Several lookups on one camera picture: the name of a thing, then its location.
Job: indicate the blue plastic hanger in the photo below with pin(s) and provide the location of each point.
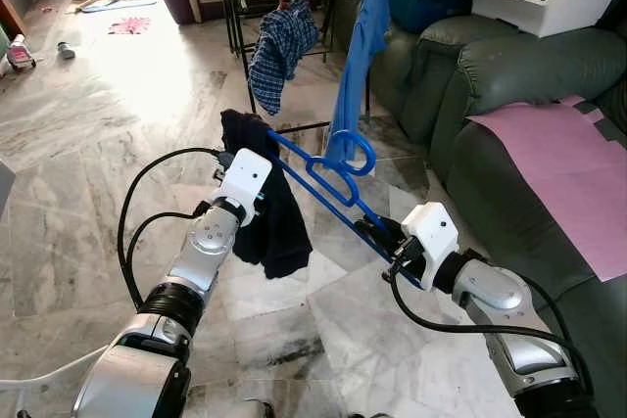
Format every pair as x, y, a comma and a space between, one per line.
372, 154

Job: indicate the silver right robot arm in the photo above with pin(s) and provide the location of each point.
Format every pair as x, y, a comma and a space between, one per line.
490, 286

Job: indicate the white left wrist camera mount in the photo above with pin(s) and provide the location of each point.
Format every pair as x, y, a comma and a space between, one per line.
245, 175

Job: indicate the blue plaid shirt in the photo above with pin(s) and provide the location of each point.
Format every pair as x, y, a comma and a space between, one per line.
279, 56

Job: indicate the black metal drying rack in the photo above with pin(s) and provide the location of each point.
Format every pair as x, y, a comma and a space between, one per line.
231, 7

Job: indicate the plain blue shirt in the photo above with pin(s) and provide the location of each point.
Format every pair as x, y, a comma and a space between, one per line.
358, 66

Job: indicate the blue floor mat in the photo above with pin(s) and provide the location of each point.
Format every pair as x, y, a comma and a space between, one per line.
118, 5

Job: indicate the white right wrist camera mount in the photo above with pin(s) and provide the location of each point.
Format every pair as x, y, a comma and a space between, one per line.
431, 232

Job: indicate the pink sheet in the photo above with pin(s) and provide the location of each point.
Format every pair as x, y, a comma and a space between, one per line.
568, 183

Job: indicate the dark green sofa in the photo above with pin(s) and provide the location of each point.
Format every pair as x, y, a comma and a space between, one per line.
509, 66

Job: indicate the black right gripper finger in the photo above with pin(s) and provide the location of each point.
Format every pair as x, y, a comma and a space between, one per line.
370, 232

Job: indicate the brown wooden board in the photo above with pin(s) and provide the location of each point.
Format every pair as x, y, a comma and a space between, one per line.
8, 17

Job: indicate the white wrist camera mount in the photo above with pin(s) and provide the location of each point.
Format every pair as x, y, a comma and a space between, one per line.
245, 175
431, 232

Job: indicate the small grey can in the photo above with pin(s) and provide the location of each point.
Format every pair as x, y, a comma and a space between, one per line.
66, 51

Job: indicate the pink floor cloth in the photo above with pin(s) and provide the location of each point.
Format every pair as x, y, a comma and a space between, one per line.
129, 25

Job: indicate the dark navy garment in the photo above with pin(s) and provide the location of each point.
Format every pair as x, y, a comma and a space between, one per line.
274, 232

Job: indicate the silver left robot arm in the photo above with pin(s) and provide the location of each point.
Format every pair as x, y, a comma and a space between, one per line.
211, 242

